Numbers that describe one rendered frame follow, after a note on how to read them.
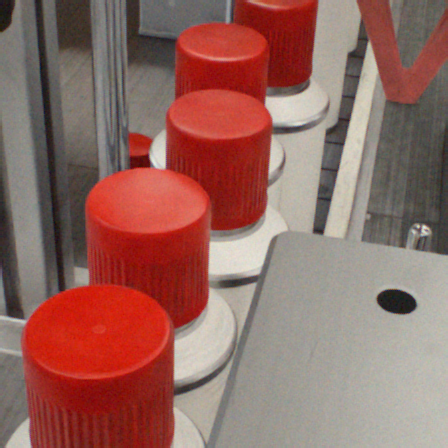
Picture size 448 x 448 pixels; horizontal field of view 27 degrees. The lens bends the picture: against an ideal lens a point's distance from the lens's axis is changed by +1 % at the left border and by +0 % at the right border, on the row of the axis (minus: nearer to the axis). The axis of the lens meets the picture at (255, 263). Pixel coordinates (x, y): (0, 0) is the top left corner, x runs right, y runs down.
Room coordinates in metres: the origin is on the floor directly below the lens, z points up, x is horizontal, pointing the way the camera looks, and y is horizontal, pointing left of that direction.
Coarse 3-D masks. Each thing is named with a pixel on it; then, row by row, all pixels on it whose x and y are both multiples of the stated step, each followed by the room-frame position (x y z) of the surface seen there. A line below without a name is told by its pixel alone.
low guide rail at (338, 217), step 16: (368, 48) 0.69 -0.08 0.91; (368, 64) 0.66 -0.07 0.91; (368, 80) 0.63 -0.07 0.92; (368, 96) 0.61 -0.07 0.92; (352, 112) 0.58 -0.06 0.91; (368, 112) 0.59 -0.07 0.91; (352, 128) 0.56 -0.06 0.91; (352, 144) 0.54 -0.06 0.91; (352, 160) 0.52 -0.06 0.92; (352, 176) 0.50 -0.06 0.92; (336, 192) 0.48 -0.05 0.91; (352, 192) 0.48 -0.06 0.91; (336, 208) 0.46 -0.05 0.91; (336, 224) 0.44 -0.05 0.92
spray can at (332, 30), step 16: (320, 0) 0.60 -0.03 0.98; (336, 0) 0.61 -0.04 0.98; (352, 0) 0.62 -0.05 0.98; (320, 16) 0.60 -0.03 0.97; (336, 16) 0.61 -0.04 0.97; (352, 16) 0.63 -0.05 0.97; (320, 32) 0.60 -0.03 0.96; (336, 32) 0.61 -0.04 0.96; (320, 48) 0.60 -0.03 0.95; (336, 48) 0.61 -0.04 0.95; (320, 64) 0.60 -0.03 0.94; (336, 64) 0.61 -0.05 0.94; (320, 80) 0.60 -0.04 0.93; (336, 80) 0.61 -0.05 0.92; (336, 96) 0.61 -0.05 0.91; (336, 112) 0.62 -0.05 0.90
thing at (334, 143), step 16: (352, 64) 0.74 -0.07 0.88; (352, 80) 0.71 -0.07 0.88; (352, 96) 0.68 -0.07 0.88; (336, 128) 0.62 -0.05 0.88; (336, 144) 0.60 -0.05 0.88; (336, 160) 0.57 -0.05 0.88; (320, 176) 0.55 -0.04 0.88; (336, 176) 0.55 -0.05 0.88; (320, 192) 0.53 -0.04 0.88; (320, 208) 0.51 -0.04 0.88; (320, 224) 0.49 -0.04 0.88
